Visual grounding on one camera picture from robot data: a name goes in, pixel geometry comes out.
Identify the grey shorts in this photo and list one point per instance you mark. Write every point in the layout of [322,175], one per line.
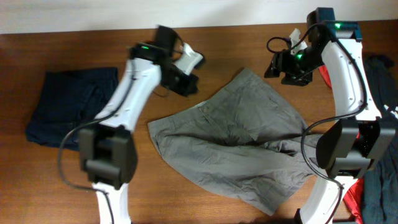
[245,142]

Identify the black garment with white print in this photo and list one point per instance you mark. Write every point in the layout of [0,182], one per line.
[379,203]

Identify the dark navy folded garment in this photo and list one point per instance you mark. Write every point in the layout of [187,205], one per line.
[69,99]

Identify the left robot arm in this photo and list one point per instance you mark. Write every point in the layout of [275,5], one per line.
[107,151]

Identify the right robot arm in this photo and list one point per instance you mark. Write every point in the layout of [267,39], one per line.
[358,136]

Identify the red garment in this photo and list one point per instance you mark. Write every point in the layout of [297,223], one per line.
[353,197]

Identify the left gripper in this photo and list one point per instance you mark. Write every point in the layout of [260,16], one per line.
[185,88]

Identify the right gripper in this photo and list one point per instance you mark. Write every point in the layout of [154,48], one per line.
[280,61]

